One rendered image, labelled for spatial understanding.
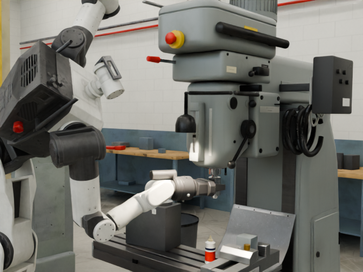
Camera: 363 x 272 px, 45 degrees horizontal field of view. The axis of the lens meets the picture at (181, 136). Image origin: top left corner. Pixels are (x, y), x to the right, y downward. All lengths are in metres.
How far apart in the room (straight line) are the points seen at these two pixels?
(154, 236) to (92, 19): 0.92
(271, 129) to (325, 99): 0.25
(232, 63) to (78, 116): 0.56
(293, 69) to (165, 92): 5.75
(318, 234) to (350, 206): 3.93
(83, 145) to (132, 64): 6.94
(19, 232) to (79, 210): 0.36
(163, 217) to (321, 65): 0.87
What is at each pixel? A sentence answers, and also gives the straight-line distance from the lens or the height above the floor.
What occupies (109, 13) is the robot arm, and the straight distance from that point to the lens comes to 1.82.
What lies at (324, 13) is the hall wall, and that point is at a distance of 6.18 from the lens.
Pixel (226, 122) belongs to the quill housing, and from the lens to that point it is 1.58.
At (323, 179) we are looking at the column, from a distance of 2.11.
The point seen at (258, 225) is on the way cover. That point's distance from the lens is 2.02.
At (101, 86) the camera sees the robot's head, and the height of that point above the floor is 1.60.
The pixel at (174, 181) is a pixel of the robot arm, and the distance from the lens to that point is 1.59.
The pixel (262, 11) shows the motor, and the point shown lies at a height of 1.92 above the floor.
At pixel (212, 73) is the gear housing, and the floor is 1.65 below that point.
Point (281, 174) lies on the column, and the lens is 1.97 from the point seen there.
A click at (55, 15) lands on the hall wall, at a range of 10.36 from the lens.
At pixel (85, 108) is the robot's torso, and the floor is 1.52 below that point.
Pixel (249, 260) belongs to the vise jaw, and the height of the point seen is 1.01.
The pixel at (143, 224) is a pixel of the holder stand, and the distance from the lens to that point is 1.95.
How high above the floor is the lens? 1.51
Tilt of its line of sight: 3 degrees down
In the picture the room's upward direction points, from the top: 1 degrees clockwise
